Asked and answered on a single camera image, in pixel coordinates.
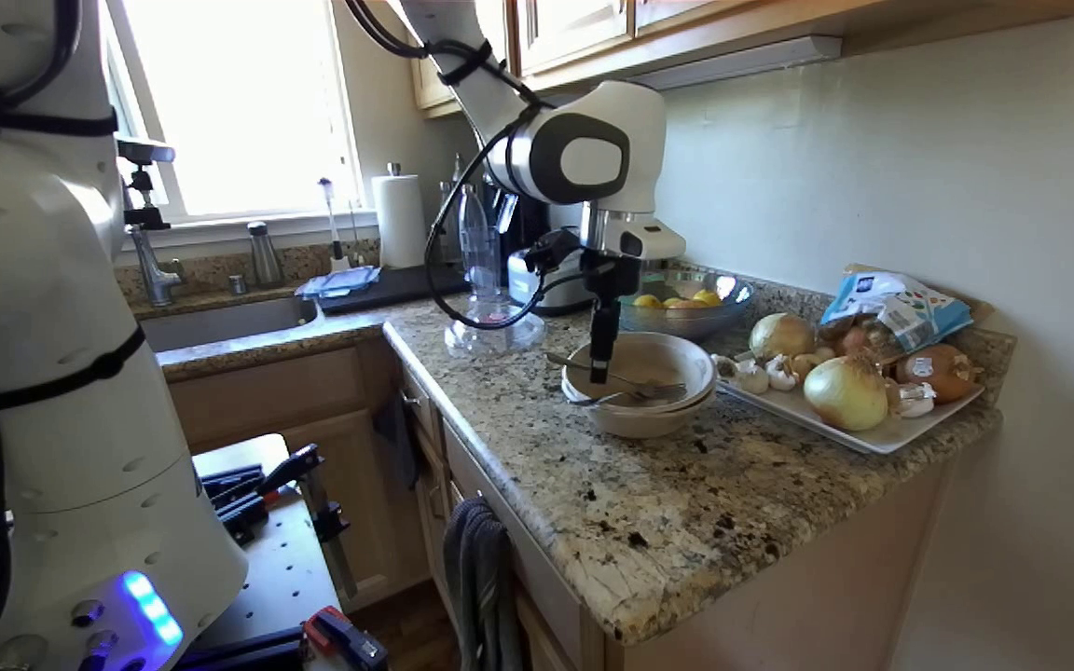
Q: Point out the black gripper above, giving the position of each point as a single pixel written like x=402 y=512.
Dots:
x=612 y=276

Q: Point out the silver metal fork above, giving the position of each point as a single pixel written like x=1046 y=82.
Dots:
x=567 y=363

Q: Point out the white ceramic bowl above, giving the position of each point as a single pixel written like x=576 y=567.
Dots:
x=668 y=359
x=651 y=428

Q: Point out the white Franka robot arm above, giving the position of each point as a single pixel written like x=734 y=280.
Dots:
x=55 y=312

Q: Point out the clear glass fruit bowl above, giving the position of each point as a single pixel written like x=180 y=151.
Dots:
x=708 y=315

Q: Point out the yellow lemon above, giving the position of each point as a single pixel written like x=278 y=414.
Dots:
x=702 y=300
x=648 y=302

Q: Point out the small clear lid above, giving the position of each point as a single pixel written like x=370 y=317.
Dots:
x=488 y=337

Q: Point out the white mushroom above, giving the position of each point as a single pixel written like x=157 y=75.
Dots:
x=748 y=374
x=917 y=399
x=786 y=371

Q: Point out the clear plastic measuring cup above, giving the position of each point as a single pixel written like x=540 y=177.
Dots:
x=479 y=255

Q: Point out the yellow onion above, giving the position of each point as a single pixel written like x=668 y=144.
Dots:
x=781 y=337
x=850 y=397

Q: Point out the black ribbed drying mat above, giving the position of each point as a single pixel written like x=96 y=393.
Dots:
x=410 y=285

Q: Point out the dark hanging towel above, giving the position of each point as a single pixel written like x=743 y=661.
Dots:
x=398 y=441

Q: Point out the white paper towel roll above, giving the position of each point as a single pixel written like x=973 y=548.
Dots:
x=398 y=226

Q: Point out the brown onion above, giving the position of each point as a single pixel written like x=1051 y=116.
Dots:
x=937 y=374
x=862 y=341

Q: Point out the blue sponge tray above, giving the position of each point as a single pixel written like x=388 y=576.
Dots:
x=336 y=290

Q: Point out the grey hanging dish towel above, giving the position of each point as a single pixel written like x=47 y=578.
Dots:
x=488 y=583

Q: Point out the white dish brush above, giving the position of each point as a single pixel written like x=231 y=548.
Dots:
x=336 y=230

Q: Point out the blue white food package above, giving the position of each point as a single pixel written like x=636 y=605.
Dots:
x=897 y=307

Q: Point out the white rectangular plate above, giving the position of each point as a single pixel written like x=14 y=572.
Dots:
x=884 y=435

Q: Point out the wooden base cabinet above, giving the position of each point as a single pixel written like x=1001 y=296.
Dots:
x=314 y=410

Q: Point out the wooden upper cabinet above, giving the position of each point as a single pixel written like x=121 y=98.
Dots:
x=576 y=33

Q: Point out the black hand tools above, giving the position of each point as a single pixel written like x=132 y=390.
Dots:
x=250 y=487

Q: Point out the steel kitchen sink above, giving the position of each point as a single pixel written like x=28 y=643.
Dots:
x=223 y=322

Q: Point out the red blue tool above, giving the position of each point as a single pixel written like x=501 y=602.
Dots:
x=346 y=639

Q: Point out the black perforated cart table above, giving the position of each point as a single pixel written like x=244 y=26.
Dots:
x=278 y=572

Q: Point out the bright kitchen window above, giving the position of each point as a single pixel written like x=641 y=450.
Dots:
x=250 y=115

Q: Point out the silver sink faucet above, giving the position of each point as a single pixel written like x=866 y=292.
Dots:
x=156 y=267

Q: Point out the black camera on clamp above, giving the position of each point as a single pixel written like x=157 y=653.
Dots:
x=143 y=179

